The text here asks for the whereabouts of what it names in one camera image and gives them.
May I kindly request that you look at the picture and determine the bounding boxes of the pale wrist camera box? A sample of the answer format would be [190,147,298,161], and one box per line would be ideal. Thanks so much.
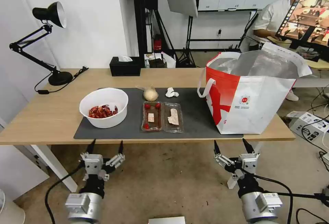
[84,154,104,175]
[238,153,258,175]

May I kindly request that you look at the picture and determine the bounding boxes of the black stand column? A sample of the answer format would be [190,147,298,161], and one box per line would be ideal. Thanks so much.
[132,0,155,58]

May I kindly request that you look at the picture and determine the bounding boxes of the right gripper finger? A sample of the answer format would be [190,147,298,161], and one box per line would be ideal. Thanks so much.
[242,138,260,159]
[212,140,233,168]

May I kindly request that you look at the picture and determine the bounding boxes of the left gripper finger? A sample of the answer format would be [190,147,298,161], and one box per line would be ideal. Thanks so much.
[80,138,97,161]
[105,140,126,169]

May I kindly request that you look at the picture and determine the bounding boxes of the black desk lamp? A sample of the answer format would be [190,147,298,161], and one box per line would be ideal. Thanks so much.
[9,1,74,86]

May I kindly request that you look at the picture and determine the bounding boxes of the white printed cardboard box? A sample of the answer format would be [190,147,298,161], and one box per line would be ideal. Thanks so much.
[289,110,329,141]

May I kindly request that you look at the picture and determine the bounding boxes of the black light tripod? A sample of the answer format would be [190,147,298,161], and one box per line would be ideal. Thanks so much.
[177,15,196,68]

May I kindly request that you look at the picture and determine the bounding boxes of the white plastic bowl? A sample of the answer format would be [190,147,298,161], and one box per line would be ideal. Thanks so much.
[79,87,129,129]

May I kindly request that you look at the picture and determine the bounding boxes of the white plastic floor bag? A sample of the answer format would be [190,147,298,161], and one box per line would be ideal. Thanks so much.
[145,51,176,68]

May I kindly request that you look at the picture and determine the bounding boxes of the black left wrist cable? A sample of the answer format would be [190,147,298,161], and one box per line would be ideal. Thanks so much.
[45,174,87,224]

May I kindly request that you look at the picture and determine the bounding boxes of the white table leg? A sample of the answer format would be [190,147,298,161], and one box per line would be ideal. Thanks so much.
[30,144,77,192]
[227,141,264,189]

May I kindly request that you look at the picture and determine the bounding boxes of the black lamp cable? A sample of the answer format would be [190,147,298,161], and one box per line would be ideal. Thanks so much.
[35,66,89,95]

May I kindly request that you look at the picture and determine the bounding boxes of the red crayfish shells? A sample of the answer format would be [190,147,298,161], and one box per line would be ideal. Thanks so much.
[88,104,119,119]

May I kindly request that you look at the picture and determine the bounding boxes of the black computer monitor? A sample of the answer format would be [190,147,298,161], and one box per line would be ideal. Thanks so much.
[275,0,329,62]

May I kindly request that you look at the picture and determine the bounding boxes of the black tissue box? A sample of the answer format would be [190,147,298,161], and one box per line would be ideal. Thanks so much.
[109,56,141,76]

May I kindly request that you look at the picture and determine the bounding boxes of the white round bin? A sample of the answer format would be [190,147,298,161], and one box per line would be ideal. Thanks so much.
[0,188,26,224]

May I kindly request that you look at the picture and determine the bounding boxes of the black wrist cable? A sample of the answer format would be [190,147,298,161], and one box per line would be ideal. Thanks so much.
[45,174,87,224]
[253,174,329,224]

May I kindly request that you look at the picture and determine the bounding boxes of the clear plastic clamshell tray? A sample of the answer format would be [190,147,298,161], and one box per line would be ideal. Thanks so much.
[140,102,185,134]

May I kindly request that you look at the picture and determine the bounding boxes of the long white paper scrap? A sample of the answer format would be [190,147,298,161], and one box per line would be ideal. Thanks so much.
[167,108,180,126]

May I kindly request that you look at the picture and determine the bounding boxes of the white robot front shell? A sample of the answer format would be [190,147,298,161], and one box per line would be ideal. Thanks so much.
[148,216,185,224]

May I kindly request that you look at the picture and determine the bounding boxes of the white and red takeout bag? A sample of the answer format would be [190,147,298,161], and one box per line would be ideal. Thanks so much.
[197,42,313,135]

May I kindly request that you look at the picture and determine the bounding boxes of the white cabinet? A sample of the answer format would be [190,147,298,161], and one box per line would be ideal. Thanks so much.
[0,117,51,200]

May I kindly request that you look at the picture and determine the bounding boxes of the person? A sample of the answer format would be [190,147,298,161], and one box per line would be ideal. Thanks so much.
[241,0,329,52]

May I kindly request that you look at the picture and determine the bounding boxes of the crumpled white tissue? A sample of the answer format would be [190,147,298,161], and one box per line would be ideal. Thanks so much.
[165,87,180,98]

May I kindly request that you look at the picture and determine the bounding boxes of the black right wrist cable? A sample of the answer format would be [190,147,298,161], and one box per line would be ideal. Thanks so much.
[253,174,329,224]

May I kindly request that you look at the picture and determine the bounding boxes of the dark grey table mat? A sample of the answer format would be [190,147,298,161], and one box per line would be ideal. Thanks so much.
[73,87,243,140]

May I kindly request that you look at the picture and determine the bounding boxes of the crumpled beige paper ball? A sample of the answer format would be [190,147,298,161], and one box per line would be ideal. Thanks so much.
[135,84,159,102]

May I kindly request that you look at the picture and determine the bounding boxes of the white shoe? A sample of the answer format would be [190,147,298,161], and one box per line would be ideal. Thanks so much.
[285,90,300,102]

